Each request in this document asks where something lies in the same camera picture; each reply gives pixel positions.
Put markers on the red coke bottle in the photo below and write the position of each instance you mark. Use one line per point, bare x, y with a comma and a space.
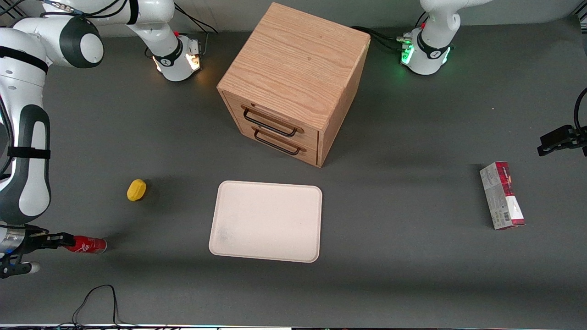
89, 244

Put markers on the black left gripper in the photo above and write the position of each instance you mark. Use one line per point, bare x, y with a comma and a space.
565, 138

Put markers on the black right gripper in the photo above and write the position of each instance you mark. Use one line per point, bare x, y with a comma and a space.
33, 241

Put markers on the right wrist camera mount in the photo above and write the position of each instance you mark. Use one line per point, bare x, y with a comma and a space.
16, 268

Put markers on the yellow lemon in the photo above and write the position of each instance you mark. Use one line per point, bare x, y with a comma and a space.
136, 190

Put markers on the grey and red carton box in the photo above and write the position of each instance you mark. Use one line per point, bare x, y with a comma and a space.
502, 197

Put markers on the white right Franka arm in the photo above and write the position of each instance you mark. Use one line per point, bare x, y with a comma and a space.
27, 137

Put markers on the wooden two-drawer cabinet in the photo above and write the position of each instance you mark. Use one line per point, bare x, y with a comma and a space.
293, 64

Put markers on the cream rectangular tray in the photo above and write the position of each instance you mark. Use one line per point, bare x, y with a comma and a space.
268, 222

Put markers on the wooden drawer front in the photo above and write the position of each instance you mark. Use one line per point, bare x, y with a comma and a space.
284, 149
275, 120

